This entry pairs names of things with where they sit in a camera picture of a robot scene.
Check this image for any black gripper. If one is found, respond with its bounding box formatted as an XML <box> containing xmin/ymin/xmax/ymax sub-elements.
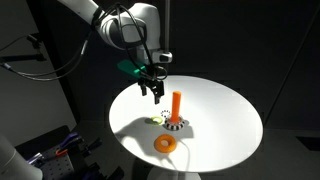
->
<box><xmin>137</xmin><ymin>65</ymin><xmax>169</xmax><ymax>106</ymax></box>

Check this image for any green ring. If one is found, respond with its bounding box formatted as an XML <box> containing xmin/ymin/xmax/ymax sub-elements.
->
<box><xmin>149</xmin><ymin>115</ymin><xmax>165</xmax><ymax>126</ymax></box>

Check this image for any orange peg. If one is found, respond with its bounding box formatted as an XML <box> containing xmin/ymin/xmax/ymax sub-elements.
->
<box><xmin>169</xmin><ymin>90</ymin><xmax>183</xmax><ymax>123</ymax></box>

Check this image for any grey vertical pole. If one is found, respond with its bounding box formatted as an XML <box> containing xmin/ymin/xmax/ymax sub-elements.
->
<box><xmin>164</xmin><ymin>0</ymin><xmax>172</xmax><ymax>52</ymax></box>

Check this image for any small orange clamp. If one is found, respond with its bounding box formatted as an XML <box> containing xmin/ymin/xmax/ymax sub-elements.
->
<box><xmin>54</xmin><ymin>148</ymin><xmax>70</xmax><ymax>158</ymax></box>

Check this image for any perforated metal breadboard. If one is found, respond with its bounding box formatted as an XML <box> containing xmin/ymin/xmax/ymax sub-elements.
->
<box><xmin>31</xmin><ymin>146</ymin><xmax>90</xmax><ymax>180</ymax></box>

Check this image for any small black white ring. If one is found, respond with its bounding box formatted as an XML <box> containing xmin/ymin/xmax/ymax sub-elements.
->
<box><xmin>160</xmin><ymin>108</ymin><xmax>173</xmax><ymax>120</ymax></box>

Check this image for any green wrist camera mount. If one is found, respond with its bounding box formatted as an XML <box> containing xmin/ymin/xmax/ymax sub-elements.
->
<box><xmin>116</xmin><ymin>59</ymin><xmax>148</xmax><ymax>80</ymax></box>

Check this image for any black white striped ring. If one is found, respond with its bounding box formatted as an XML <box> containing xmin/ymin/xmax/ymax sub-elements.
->
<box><xmin>163</xmin><ymin>115</ymin><xmax>187</xmax><ymax>132</ymax></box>

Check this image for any orange ring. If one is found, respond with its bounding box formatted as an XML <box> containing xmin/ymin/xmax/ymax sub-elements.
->
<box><xmin>153</xmin><ymin>133</ymin><xmax>178</xmax><ymax>155</ymax></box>

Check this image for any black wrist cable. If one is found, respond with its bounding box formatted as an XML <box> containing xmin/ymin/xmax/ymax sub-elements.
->
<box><xmin>92</xmin><ymin>2</ymin><xmax>168</xmax><ymax>83</ymax></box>

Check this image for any black handled clamp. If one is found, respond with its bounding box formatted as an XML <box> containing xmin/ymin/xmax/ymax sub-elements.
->
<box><xmin>81</xmin><ymin>137</ymin><xmax>103</xmax><ymax>158</ymax></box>

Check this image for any long black cable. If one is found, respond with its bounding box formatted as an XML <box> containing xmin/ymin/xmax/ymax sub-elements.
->
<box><xmin>0</xmin><ymin>31</ymin><xmax>98</xmax><ymax>83</ymax></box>

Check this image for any white table pedestal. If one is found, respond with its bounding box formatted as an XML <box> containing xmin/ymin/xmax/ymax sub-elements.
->
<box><xmin>146</xmin><ymin>166</ymin><xmax>203</xmax><ymax>180</ymax></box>

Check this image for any purple handled clamp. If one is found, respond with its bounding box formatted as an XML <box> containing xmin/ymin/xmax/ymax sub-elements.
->
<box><xmin>58</xmin><ymin>131</ymin><xmax>84</xmax><ymax>150</ymax></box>
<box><xmin>26</xmin><ymin>152</ymin><xmax>45</xmax><ymax>165</ymax></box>

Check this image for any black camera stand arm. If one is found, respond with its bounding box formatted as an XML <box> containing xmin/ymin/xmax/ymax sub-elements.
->
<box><xmin>0</xmin><ymin>33</ymin><xmax>48</xmax><ymax>65</ymax></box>

